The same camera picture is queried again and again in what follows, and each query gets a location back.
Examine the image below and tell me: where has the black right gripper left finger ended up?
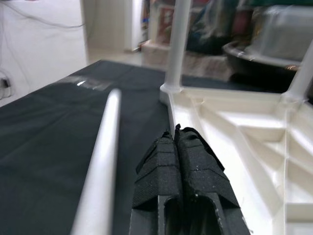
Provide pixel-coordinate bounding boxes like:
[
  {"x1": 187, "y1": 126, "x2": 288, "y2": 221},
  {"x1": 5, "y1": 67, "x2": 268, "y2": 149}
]
[{"x1": 129, "y1": 131, "x2": 183, "y2": 235}]

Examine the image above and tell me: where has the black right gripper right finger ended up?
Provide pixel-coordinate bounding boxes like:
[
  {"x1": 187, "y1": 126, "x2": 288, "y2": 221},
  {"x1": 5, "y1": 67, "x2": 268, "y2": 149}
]
[{"x1": 174, "y1": 124, "x2": 251, "y2": 235}]

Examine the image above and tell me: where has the white plastic table leg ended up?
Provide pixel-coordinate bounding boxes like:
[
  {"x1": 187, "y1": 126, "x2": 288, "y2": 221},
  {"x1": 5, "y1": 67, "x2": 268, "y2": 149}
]
[
  {"x1": 285, "y1": 41, "x2": 313, "y2": 102},
  {"x1": 164, "y1": 0, "x2": 194, "y2": 93},
  {"x1": 69, "y1": 88, "x2": 123, "y2": 235}
]

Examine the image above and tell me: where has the patterned cloth covered stand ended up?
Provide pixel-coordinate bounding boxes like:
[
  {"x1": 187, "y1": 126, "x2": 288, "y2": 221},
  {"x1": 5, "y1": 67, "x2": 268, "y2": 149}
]
[{"x1": 141, "y1": 41, "x2": 235, "y2": 79}]

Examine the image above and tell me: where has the black tablecloth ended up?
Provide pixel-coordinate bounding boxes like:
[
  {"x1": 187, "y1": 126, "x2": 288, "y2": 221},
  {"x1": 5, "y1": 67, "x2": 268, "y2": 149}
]
[{"x1": 0, "y1": 60, "x2": 289, "y2": 235}]

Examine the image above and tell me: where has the clear plastic container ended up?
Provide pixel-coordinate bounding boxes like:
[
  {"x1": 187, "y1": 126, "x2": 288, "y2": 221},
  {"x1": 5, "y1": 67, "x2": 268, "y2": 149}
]
[{"x1": 244, "y1": 4, "x2": 313, "y2": 62}]

